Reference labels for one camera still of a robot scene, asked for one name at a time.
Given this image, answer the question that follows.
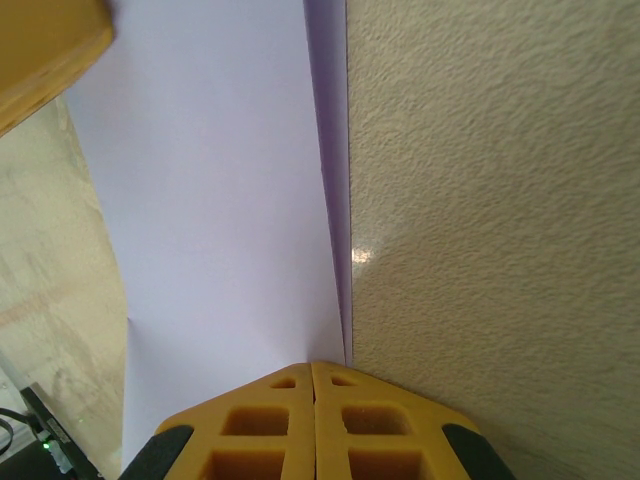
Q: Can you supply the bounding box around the purple cloth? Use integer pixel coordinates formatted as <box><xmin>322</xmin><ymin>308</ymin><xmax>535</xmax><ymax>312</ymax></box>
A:
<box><xmin>63</xmin><ymin>0</ymin><xmax>355</xmax><ymax>480</ymax></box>

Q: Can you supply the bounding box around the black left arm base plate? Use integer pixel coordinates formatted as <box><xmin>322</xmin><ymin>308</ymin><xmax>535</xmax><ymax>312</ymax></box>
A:
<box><xmin>19</xmin><ymin>382</ymin><xmax>104</xmax><ymax>480</ymax></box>

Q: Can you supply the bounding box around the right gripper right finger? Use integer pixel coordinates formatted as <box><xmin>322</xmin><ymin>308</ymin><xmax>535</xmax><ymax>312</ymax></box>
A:
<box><xmin>312</xmin><ymin>362</ymin><xmax>516</xmax><ymax>480</ymax></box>

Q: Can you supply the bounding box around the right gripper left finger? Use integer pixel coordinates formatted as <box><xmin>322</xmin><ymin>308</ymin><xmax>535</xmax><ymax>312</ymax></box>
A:
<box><xmin>119</xmin><ymin>362</ymin><xmax>317</xmax><ymax>480</ymax></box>

